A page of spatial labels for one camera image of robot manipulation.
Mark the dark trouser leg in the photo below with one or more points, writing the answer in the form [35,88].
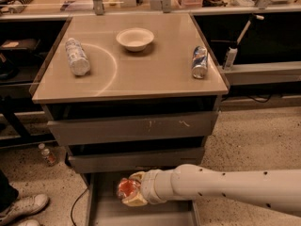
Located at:
[8,194]

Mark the clear plastic water bottle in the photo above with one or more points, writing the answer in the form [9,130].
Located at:
[77,57]

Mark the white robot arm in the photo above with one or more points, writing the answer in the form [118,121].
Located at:
[278,190]

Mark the grey drawer cabinet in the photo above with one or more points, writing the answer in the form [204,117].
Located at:
[120,83]

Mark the grey middle drawer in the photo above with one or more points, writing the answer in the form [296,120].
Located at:
[136,161]

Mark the grey open bottom drawer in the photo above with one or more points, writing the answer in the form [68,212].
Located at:
[105,208]

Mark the grey top drawer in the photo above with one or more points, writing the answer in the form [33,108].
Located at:
[119,129]

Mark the small bottle on floor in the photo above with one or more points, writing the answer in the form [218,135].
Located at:
[47,154]

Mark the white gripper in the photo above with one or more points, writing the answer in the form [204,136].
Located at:
[151,185]

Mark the white sneaker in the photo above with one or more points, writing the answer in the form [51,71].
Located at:
[23,207]
[30,222]

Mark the blue pepsi can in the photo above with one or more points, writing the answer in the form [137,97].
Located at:
[199,62]

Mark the white paper bowl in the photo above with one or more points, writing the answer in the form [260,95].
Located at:
[135,39]

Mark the red coke can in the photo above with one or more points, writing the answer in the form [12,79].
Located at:
[127,188]

